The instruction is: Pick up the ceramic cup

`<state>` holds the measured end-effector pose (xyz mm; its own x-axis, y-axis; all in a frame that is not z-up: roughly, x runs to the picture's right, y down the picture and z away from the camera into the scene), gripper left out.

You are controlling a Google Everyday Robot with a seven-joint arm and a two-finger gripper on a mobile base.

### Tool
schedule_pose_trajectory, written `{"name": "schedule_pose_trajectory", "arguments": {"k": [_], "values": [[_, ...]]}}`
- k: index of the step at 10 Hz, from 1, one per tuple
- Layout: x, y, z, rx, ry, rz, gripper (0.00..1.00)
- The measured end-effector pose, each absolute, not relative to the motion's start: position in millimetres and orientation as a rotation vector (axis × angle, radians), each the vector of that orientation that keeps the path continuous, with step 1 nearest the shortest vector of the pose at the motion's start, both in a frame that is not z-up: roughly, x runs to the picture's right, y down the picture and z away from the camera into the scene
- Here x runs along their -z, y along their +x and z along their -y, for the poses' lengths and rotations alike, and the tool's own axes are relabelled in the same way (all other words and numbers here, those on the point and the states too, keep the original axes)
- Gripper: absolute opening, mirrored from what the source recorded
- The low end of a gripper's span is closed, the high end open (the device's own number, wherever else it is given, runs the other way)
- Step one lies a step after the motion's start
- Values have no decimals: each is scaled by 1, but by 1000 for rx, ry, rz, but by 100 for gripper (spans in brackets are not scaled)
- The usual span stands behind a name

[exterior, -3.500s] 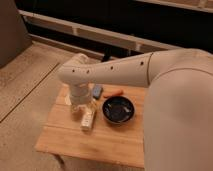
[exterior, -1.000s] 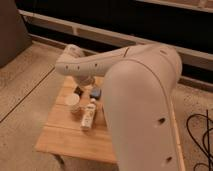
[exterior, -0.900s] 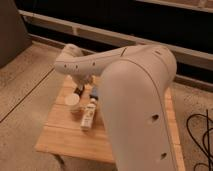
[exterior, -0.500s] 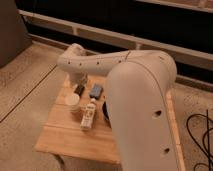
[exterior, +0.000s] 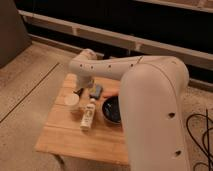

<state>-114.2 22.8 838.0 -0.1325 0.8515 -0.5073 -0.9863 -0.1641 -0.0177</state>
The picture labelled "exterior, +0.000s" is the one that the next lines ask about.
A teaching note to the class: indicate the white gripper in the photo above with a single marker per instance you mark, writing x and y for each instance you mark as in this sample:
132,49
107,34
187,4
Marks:
83,80

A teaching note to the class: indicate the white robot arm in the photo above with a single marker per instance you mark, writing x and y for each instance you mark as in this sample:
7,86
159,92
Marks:
150,105

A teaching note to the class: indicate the white ceramic cup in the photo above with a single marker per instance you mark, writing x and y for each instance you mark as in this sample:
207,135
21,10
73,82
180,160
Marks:
72,101

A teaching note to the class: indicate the blue sponge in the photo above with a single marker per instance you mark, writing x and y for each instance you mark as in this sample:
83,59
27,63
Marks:
96,91

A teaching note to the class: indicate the orange carrot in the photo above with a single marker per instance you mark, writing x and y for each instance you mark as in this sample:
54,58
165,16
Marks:
110,94

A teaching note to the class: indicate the white plastic bottle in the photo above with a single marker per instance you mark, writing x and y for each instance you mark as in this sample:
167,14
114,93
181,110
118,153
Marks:
88,116

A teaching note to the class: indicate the wooden side table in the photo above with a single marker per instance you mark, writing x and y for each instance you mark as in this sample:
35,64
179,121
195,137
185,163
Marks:
61,134

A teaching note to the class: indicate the black bowl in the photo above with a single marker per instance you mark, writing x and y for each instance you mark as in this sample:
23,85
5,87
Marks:
111,111

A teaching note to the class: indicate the white shelf rail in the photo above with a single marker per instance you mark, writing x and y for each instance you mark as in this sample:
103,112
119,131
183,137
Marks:
190,57

